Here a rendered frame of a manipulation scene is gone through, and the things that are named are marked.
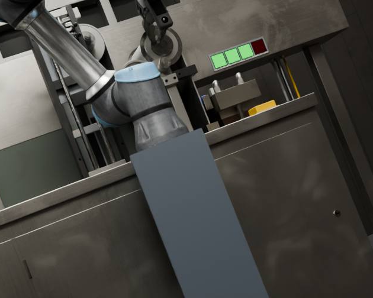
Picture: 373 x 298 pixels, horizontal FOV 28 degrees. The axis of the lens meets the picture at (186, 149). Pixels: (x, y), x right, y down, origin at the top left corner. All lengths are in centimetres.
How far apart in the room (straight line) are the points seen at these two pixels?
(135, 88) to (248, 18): 117
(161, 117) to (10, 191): 95
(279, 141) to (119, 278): 65
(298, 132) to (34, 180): 99
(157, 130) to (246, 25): 119
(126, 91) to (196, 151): 25
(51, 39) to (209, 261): 73
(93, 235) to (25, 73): 87
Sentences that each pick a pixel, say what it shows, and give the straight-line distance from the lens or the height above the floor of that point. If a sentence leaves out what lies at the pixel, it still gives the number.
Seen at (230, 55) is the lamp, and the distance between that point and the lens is 297.
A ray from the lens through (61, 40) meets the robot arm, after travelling 208.
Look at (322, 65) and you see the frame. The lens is 330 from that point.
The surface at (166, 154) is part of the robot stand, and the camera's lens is 190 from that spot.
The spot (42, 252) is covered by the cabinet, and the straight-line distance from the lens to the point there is 214.
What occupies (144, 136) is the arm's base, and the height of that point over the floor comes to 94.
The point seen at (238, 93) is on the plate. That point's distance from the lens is 256.
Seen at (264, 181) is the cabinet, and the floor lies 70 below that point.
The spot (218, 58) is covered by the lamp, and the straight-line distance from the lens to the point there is 295.
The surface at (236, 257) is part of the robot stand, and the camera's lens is 192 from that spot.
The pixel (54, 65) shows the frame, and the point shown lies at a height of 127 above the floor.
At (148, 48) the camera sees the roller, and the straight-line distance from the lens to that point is 255.
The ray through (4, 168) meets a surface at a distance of 276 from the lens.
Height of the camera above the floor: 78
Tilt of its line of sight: 3 degrees up
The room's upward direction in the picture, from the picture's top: 22 degrees counter-clockwise
